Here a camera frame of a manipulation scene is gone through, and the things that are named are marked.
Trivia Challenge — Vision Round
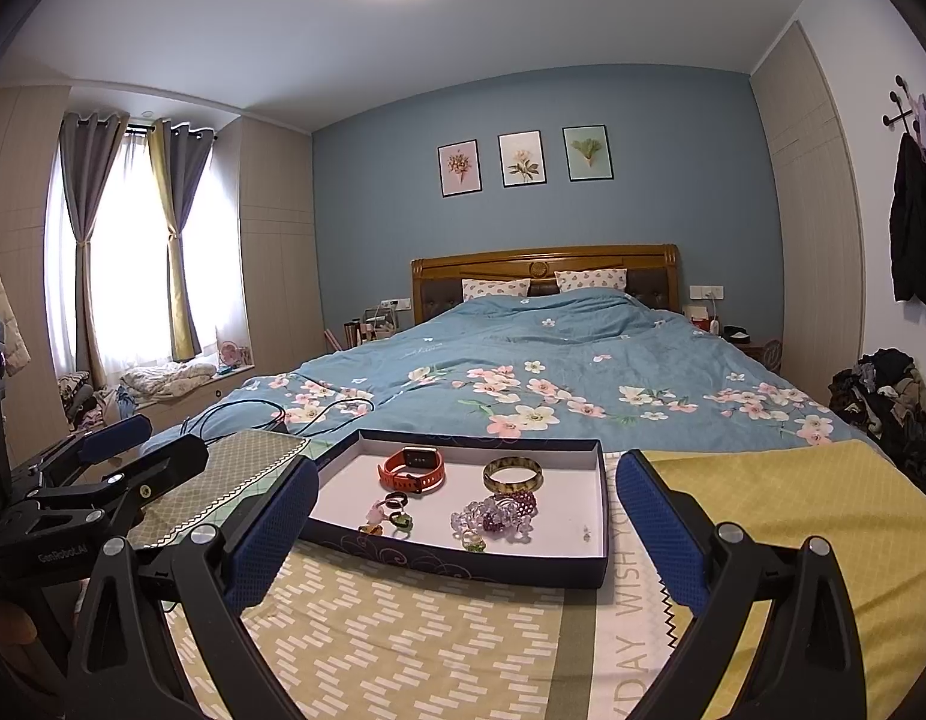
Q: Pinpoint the navy box tray white inside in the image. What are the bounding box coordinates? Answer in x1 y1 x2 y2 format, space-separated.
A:
298 429 610 590

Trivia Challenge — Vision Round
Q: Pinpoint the bedside clutter of bottles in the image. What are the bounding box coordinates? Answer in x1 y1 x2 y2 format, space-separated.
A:
324 304 396 350

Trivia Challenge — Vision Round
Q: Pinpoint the yellow blanket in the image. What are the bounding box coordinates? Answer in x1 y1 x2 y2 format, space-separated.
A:
620 439 926 720

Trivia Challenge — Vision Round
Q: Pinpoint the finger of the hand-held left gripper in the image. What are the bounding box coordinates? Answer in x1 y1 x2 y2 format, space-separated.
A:
13 414 153 492
24 435 209 533

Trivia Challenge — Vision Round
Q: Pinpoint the person's left hand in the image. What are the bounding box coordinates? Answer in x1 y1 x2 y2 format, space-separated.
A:
0 600 40 665

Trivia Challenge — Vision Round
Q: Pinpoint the purple beaded bracelet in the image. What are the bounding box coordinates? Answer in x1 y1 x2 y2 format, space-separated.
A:
482 491 539 537

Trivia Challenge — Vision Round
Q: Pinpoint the framed pink flower picture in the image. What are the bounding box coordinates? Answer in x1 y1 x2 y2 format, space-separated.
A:
437 139 482 198

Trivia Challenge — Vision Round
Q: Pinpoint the framed green leaf picture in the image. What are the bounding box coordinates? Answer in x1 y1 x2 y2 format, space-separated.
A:
562 124 612 182

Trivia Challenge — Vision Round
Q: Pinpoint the framed white flower picture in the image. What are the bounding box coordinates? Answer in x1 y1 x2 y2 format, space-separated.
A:
498 130 546 188

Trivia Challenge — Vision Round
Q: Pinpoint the white dotted pillow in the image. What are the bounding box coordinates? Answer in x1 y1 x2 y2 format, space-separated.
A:
554 268 629 293
461 277 531 301

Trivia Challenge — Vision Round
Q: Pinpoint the pile of light clothes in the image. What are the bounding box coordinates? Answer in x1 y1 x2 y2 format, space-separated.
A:
116 361 218 406

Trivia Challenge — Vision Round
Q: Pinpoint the wooden bed headboard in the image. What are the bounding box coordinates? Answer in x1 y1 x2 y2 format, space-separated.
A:
411 244 681 327

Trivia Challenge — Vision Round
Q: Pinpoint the pile of dark clothes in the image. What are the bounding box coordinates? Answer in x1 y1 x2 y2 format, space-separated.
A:
829 349 926 496

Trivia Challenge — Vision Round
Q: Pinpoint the olive dash patterned tablecloth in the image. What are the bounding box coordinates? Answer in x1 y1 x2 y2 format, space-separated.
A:
163 450 704 720

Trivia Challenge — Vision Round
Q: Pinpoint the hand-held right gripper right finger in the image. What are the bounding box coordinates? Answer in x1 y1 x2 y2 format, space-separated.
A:
617 450 869 720

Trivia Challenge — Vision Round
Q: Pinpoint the black charger cable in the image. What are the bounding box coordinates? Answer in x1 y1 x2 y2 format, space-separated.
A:
179 397 374 440

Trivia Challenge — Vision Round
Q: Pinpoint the bedside table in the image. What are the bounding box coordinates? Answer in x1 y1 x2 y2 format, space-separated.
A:
721 326 785 372

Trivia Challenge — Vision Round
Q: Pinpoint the black wall coat rack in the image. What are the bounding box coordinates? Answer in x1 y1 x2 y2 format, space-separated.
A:
883 75 926 136

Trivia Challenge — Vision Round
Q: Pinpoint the blue floral duvet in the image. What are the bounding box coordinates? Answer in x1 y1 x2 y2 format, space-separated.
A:
144 286 880 458

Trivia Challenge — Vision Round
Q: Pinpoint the grey and yellow curtain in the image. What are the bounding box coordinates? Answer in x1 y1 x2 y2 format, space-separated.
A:
148 118 215 362

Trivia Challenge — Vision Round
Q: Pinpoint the black jacket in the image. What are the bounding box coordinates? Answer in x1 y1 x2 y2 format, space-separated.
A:
889 133 926 308

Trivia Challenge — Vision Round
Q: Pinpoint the beige mint checked cloth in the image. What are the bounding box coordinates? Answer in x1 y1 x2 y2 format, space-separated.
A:
129 431 321 552

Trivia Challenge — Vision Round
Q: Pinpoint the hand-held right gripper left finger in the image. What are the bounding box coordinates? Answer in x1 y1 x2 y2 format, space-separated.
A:
65 456 319 720

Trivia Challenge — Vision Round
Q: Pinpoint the beige wardrobe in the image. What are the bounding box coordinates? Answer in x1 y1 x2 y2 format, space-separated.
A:
223 116 318 376
749 19 865 391

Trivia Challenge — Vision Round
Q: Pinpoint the heap of dark patterned clothes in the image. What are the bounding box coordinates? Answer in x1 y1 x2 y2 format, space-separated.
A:
56 371 108 428

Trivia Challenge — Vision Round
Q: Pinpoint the white padded jacket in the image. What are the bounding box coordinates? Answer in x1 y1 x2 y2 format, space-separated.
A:
0 236 29 383

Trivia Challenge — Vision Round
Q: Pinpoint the amber bangle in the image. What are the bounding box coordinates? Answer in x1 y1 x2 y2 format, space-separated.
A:
483 456 544 491

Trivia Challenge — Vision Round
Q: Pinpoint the orange strap smart watch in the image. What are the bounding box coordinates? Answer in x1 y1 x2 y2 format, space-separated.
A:
378 446 447 496

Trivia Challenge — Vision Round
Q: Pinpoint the clear crystal bead bracelet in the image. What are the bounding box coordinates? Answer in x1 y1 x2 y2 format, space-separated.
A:
449 499 535 542

